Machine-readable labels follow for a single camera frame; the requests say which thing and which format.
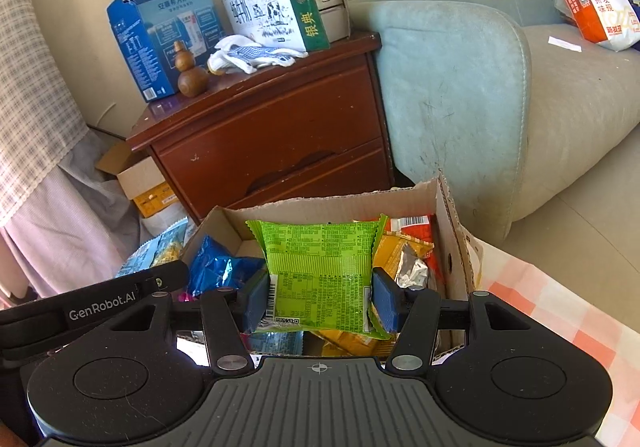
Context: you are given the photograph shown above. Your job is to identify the yellow printed box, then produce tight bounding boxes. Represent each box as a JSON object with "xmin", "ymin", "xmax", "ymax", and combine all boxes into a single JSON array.
[{"xmin": 131, "ymin": 181, "xmax": 182, "ymax": 220}]

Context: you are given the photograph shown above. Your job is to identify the checked bed cover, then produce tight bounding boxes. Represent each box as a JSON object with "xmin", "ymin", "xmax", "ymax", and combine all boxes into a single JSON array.
[{"xmin": 0, "ymin": 0, "xmax": 92, "ymax": 229}]

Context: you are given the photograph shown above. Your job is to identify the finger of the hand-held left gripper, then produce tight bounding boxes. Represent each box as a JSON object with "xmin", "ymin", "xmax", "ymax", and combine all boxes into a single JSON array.
[{"xmin": 145, "ymin": 260, "xmax": 191, "ymax": 299}]

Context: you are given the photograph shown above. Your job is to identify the blue printed carton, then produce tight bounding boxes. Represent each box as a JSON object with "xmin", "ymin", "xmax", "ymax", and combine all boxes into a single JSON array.
[{"xmin": 106, "ymin": 0, "xmax": 227, "ymax": 104}]

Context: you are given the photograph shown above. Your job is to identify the small brown cardboard box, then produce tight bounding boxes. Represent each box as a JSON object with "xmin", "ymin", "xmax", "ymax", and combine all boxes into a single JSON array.
[{"xmin": 95, "ymin": 142, "xmax": 177, "ymax": 202}]

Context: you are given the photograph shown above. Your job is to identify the brown wooden nightstand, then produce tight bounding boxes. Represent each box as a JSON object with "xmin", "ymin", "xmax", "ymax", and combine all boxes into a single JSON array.
[{"xmin": 125, "ymin": 31, "xmax": 398, "ymax": 229}]

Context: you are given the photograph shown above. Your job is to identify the green snack packet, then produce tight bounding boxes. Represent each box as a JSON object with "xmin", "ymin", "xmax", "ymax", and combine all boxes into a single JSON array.
[{"xmin": 245, "ymin": 214, "xmax": 392, "ymax": 341}]

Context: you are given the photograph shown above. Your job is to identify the white paper slip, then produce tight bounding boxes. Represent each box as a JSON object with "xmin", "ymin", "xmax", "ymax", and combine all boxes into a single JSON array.
[{"xmin": 547, "ymin": 35, "xmax": 584, "ymax": 52}]

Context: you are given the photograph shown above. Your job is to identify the blue foil snack packet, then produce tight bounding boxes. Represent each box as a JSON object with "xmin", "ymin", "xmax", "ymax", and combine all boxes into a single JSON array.
[{"xmin": 186, "ymin": 235, "xmax": 267, "ymax": 299}]

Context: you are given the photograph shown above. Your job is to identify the white work gloves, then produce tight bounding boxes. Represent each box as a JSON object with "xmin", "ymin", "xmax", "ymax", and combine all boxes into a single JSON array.
[{"xmin": 207, "ymin": 34, "xmax": 311, "ymax": 76}]

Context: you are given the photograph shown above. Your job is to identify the light blue snack packet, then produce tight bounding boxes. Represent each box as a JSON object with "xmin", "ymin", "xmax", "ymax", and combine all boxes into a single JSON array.
[
  {"xmin": 249, "ymin": 329, "xmax": 307, "ymax": 358},
  {"xmin": 115, "ymin": 219, "xmax": 191, "ymax": 279}
]

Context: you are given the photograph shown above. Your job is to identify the white plastic bag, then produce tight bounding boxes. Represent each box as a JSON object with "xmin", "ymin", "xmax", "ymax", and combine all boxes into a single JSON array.
[{"xmin": 139, "ymin": 206, "xmax": 192, "ymax": 244}]

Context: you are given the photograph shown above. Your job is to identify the silver foil snack packet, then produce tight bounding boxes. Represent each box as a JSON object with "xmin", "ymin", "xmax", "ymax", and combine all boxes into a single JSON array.
[{"xmin": 396, "ymin": 243, "xmax": 432, "ymax": 290}]

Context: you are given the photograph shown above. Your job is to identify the pale green sofa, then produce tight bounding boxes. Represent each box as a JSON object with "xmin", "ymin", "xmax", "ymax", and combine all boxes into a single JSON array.
[{"xmin": 346, "ymin": 0, "xmax": 640, "ymax": 248}]

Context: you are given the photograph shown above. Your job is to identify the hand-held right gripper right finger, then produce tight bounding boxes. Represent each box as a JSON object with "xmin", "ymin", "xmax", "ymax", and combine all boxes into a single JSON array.
[{"xmin": 371, "ymin": 267, "xmax": 532, "ymax": 375}]

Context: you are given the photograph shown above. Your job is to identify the orange and white bag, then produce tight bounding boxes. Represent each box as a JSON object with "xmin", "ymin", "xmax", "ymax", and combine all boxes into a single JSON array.
[{"xmin": 552, "ymin": 0, "xmax": 640, "ymax": 52}]

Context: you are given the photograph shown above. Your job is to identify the wooden gourd ornament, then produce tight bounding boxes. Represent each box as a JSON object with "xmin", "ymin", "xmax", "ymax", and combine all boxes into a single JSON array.
[{"xmin": 169, "ymin": 40, "xmax": 211, "ymax": 101}]

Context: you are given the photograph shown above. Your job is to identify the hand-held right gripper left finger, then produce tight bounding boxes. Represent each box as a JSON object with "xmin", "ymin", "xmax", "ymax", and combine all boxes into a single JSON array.
[{"xmin": 106, "ymin": 271, "xmax": 273, "ymax": 376}]

